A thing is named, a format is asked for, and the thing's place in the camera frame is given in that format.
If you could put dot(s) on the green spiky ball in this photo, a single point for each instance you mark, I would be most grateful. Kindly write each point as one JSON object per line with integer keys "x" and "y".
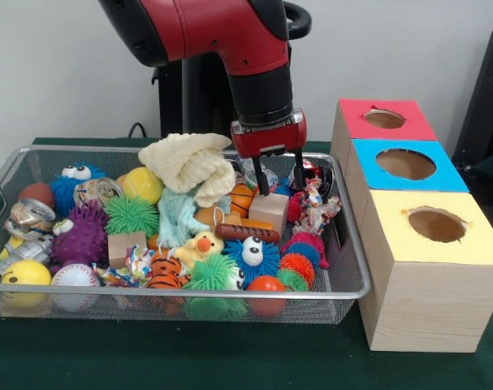
{"x": 211, "y": 276}

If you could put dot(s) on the purple spiky toy with eyes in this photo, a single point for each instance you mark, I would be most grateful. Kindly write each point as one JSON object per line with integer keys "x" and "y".
{"x": 83, "y": 239}

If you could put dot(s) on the orange red ball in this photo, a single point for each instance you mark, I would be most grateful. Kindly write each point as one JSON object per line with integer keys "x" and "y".
{"x": 265, "y": 284}

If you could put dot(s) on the cream muslin cloth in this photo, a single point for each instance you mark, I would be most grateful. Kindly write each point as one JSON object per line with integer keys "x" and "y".
{"x": 189, "y": 162}

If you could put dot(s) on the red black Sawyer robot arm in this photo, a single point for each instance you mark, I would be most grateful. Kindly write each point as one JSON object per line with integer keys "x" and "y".
{"x": 230, "y": 32}

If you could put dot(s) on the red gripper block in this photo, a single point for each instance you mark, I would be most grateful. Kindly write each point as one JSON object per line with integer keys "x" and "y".
{"x": 270, "y": 140}

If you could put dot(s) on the light teal muslin cloth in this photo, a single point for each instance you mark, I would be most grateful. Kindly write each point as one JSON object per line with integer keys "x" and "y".
{"x": 175, "y": 219}

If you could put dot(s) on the wooden box with three holes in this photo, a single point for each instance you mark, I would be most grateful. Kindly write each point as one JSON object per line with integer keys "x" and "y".
{"x": 425, "y": 308}

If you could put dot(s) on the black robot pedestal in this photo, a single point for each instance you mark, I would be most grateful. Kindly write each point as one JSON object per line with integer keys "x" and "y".
{"x": 197, "y": 101}

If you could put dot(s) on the yellow smiley ball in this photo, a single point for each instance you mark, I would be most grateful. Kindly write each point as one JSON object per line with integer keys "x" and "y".
{"x": 25, "y": 273}

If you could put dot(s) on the black chair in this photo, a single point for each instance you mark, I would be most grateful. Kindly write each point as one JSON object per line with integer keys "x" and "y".
{"x": 485, "y": 93}

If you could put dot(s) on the white baseball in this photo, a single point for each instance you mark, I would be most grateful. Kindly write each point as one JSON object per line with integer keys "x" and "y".
{"x": 75, "y": 277}

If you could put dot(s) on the blue spiky toy with eyes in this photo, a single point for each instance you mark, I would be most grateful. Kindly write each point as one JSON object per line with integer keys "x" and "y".
{"x": 65, "y": 189}

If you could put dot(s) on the orange striped tiger plush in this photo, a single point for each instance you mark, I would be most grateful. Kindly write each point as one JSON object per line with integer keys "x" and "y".
{"x": 167, "y": 276}

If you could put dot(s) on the yellow tennis ball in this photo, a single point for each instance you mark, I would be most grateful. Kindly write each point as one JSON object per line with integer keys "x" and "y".
{"x": 142, "y": 185}

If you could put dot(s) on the shallow metal mesh bin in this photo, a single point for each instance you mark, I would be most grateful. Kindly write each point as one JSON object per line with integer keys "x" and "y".
{"x": 331, "y": 308}

